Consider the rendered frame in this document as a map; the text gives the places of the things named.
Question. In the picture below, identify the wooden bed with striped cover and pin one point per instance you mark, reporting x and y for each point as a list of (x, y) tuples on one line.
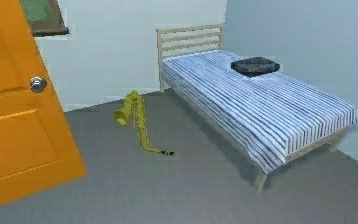
[(253, 106)]

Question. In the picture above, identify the silver round door knob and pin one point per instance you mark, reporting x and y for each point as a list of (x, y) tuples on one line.
[(38, 84)]

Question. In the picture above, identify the orange room door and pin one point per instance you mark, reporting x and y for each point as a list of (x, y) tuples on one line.
[(17, 133)]

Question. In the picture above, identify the yellow saxophone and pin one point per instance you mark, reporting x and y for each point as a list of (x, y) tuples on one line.
[(137, 116)]

